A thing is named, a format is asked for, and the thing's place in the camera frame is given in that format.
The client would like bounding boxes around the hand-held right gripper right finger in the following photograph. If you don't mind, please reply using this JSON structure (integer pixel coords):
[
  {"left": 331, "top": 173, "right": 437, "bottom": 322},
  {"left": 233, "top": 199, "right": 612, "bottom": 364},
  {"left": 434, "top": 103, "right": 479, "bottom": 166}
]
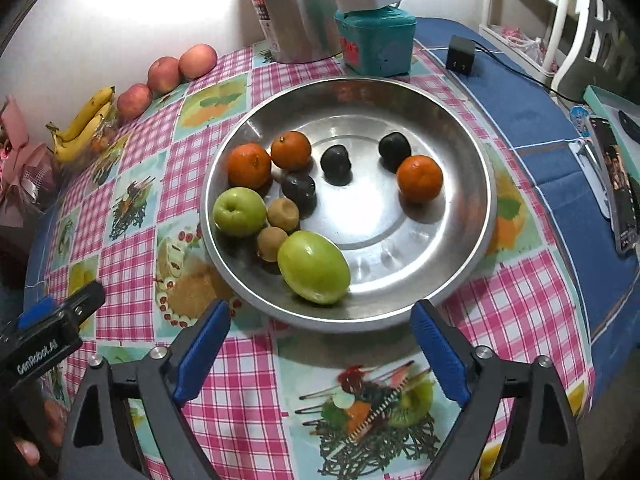
[{"left": 410, "top": 299, "right": 586, "bottom": 480}]

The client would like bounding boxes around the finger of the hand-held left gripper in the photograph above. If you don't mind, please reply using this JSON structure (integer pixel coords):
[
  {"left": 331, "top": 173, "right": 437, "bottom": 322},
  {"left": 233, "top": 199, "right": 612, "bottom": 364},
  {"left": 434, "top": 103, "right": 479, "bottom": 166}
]
[
  {"left": 65, "top": 281, "right": 107, "bottom": 331},
  {"left": 17, "top": 296, "right": 57, "bottom": 333}
]

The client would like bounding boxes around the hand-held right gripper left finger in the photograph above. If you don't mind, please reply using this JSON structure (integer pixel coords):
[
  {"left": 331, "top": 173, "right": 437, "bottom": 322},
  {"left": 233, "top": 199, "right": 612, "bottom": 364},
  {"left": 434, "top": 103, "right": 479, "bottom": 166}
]
[{"left": 59, "top": 299, "right": 232, "bottom": 480}]

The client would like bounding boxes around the large stainless steel bowl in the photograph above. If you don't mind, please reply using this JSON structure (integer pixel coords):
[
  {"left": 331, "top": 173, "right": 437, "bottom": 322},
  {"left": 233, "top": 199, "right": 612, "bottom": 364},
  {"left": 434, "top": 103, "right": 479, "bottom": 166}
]
[{"left": 199, "top": 76, "right": 498, "bottom": 333}]

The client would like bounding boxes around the brown kiwi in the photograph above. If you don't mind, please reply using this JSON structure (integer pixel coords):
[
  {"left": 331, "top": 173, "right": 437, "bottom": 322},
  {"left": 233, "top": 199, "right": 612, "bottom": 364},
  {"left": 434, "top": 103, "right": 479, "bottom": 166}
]
[
  {"left": 266, "top": 198, "right": 301, "bottom": 233},
  {"left": 257, "top": 226, "right": 290, "bottom": 262}
]

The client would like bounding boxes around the large green mango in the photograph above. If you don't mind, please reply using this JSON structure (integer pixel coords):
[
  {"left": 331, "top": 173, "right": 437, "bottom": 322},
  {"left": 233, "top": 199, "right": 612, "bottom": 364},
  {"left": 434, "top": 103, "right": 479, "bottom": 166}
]
[{"left": 277, "top": 230, "right": 352, "bottom": 306}]

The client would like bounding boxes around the small green apple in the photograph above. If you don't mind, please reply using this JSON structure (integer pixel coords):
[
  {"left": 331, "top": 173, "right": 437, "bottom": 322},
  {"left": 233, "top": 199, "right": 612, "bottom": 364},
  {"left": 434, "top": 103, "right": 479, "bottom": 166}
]
[{"left": 213, "top": 187, "right": 268, "bottom": 237}]

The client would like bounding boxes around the orange mandarin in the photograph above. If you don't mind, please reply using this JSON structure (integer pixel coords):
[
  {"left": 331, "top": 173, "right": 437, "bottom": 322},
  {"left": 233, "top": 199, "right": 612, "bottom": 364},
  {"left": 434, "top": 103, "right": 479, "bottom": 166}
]
[
  {"left": 271, "top": 131, "right": 312, "bottom": 171},
  {"left": 228, "top": 142, "right": 272, "bottom": 190},
  {"left": 396, "top": 155, "right": 444, "bottom": 203}
]

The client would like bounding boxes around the dark plum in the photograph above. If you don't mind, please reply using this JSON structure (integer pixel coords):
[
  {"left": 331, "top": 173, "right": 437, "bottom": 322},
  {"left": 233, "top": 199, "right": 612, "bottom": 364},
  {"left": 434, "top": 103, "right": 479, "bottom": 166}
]
[
  {"left": 281, "top": 174, "right": 318, "bottom": 213},
  {"left": 378, "top": 131, "right": 412, "bottom": 171},
  {"left": 320, "top": 144, "right": 353, "bottom": 186}
]

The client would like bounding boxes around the person's left hand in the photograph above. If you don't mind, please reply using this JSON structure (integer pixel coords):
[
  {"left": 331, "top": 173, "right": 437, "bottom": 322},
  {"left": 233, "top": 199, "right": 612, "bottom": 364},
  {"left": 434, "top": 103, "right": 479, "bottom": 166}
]
[{"left": 12, "top": 437, "right": 42, "bottom": 467}]

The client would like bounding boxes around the pink checkered tablecloth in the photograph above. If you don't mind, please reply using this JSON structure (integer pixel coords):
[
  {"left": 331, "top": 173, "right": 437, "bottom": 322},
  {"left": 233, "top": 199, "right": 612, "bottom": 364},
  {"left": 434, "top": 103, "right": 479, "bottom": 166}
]
[{"left": 42, "top": 42, "right": 596, "bottom": 480}]

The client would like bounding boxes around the clear plastic bag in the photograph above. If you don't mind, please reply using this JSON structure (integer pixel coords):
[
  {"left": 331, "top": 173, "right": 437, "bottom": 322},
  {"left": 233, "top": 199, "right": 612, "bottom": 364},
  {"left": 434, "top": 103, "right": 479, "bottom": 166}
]
[{"left": 75, "top": 115, "right": 131, "bottom": 166}]

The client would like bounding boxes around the yellow banana bunch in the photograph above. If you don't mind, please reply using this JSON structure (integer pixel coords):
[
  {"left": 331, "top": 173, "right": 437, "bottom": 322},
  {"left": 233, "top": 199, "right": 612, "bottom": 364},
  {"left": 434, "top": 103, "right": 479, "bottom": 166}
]
[{"left": 46, "top": 86, "right": 116, "bottom": 163}]

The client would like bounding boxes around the red apple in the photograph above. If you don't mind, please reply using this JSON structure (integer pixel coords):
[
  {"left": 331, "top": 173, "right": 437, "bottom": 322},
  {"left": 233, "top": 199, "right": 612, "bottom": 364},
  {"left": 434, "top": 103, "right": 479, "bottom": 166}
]
[
  {"left": 116, "top": 83, "right": 153, "bottom": 122},
  {"left": 179, "top": 44, "right": 218, "bottom": 80},
  {"left": 147, "top": 56, "right": 182, "bottom": 95}
]

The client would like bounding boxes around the white phone stand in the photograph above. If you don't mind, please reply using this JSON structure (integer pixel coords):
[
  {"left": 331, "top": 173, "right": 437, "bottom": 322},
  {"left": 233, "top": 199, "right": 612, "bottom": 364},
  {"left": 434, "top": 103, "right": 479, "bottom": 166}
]
[{"left": 568, "top": 140, "right": 613, "bottom": 218}]

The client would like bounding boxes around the black smartphone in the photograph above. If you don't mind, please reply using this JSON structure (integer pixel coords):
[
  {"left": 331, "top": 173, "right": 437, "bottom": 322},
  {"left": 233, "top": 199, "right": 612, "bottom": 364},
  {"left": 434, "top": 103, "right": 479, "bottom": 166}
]
[{"left": 587, "top": 116, "right": 640, "bottom": 257}]

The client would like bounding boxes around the blue cloth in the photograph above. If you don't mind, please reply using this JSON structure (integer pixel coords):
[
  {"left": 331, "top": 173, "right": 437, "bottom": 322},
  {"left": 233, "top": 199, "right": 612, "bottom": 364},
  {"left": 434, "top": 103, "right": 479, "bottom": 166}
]
[{"left": 22, "top": 17, "right": 640, "bottom": 401}]

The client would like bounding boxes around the round blue sticker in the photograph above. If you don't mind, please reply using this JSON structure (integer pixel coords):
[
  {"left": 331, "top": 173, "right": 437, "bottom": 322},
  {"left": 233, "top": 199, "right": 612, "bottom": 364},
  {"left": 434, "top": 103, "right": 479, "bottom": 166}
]
[{"left": 569, "top": 105, "right": 593, "bottom": 136}]

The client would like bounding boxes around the black oval object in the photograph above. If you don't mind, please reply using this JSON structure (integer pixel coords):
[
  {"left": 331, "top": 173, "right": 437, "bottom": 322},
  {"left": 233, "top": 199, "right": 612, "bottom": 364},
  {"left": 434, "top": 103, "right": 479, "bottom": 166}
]
[{"left": 617, "top": 109, "right": 640, "bottom": 143}]

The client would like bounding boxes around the black power adapter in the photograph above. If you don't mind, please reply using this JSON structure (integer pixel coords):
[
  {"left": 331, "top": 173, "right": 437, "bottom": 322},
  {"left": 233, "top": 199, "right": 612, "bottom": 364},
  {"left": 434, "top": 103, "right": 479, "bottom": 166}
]
[{"left": 446, "top": 35, "right": 477, "bottom": 77}]

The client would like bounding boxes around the teal tray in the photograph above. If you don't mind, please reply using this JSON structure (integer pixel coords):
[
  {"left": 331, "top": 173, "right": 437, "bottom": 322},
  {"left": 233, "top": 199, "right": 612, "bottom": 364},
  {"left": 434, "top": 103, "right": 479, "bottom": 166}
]
[{"left": 582, "top": 85, "right": 640, "bottom": 186}]

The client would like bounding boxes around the teal box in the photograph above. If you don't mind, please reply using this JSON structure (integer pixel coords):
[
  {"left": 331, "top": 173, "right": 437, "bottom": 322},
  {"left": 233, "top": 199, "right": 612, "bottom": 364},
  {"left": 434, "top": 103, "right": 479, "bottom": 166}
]
[{"left": 334, "top": 4, "right": 417, "bottom": 77}]

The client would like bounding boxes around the pink plastic bag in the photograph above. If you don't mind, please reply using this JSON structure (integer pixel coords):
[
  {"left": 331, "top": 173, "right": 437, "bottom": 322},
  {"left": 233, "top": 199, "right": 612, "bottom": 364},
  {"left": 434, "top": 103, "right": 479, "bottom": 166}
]
[{"left": 492, "top": 25, "right": 556, "bottom": 73}]

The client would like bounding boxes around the white chair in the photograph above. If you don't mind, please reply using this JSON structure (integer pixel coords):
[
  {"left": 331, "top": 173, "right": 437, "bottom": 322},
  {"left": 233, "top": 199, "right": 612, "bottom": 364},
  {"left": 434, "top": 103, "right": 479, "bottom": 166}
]
[{"left": 552, "top": 0, "right": 640, "bottom": 106}]

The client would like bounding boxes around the stainless steel thermos jug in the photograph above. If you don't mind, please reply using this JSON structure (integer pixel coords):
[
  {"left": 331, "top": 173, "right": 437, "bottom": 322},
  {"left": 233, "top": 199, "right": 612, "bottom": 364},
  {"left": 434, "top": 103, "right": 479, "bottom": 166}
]
[{"left": 244, "top": 0, "right": 351, "bottom": 65}]

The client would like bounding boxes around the black cable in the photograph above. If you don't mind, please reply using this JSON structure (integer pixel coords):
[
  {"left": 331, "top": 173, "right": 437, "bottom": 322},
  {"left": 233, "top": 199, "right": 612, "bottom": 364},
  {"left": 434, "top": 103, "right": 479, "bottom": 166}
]
[{"left": 470, "top": 42, "right": 588, "bottom": 103}]

